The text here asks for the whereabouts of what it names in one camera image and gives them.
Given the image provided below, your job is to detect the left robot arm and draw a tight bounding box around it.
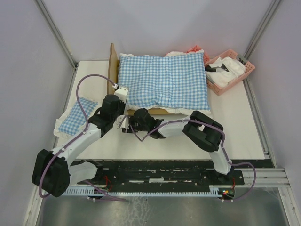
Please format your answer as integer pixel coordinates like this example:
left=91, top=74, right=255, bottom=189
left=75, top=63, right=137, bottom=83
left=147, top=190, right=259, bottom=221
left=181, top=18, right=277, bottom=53
left=32, top=95, right=127, bottom=197

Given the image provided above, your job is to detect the wooden pet bed frame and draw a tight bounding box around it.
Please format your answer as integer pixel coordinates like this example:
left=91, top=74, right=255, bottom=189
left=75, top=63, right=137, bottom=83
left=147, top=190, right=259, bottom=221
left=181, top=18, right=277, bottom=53
left=108, top=43, right=180, bottom=115

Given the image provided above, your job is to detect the pink crumpled cloth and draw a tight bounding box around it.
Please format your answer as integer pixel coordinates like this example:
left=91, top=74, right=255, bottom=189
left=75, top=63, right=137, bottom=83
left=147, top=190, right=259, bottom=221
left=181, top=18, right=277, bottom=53
left=186, top=45, right=210, bottom=63

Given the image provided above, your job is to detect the white slotted cable duct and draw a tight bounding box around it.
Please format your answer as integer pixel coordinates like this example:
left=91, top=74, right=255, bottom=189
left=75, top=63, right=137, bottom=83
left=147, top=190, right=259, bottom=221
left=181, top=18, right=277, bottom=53
left=63, top=185, right=230, bottom=198

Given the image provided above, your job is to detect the white cloth in basket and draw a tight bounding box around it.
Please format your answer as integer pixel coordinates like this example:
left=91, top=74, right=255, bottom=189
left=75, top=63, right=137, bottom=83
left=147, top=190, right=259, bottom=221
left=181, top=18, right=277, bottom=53
left=205, top=56, right=246, bottom=88

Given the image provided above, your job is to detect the right aluminium corner post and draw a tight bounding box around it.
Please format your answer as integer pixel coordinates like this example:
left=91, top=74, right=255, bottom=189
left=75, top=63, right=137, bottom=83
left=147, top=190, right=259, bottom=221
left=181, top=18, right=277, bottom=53
left=244, top=0, right=283, bottom=60

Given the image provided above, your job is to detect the blue checkered mattress cushion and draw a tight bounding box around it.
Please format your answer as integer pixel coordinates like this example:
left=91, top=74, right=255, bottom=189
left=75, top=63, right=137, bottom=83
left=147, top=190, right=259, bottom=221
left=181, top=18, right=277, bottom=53
left=117, top=50, right=212, bottom=117

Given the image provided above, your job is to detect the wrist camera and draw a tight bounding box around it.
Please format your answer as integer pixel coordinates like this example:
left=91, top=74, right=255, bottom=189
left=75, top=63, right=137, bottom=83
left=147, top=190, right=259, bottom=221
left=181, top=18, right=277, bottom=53
left=116, top=115, right=129, bottom=132
left=113, top=84, right=128, bottom=103

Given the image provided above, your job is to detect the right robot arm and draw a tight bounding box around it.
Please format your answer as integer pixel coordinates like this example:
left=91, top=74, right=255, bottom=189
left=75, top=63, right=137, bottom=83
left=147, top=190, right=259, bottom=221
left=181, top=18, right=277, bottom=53
left=128, top=108, right=234, bottom=184

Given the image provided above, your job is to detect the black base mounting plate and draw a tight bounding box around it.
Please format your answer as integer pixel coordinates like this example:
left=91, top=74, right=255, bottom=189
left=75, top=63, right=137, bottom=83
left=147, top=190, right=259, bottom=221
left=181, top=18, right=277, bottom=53
left=91, top=161, right=245, bottom=192

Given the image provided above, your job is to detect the left aluminium corner post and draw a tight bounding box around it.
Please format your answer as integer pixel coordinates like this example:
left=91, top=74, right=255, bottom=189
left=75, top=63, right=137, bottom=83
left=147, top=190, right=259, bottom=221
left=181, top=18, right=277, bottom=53
left=34, top=0, right=78, bottom=69

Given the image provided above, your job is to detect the black white object in basket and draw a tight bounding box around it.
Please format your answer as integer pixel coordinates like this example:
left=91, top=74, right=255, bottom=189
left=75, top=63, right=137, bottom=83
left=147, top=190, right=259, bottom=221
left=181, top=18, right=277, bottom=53
left=205, top=64, right=229, bottom=72

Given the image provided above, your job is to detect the aluminium corner post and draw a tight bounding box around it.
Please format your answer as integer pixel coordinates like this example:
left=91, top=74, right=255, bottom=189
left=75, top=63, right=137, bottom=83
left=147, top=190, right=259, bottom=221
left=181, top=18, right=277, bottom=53
left=34, top=0, right=78, bottom=69
left=244, top=0, right=283, bottom=60

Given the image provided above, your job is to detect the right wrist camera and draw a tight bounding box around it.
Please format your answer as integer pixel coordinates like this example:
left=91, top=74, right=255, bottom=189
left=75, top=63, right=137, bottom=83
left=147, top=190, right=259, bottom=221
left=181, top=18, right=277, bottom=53
left=116, top=115, right=129, bottom=132

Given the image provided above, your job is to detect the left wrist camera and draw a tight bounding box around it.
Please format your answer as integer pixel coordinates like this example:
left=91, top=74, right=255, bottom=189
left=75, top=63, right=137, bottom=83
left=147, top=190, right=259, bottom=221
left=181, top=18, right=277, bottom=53
left=113, top=84, right=128, bottom=103

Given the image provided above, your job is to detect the small blue checkered pillow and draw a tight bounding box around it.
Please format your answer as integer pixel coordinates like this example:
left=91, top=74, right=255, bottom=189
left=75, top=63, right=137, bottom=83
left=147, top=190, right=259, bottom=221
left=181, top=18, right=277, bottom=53
left=53, top=97, right=100, bottom=139

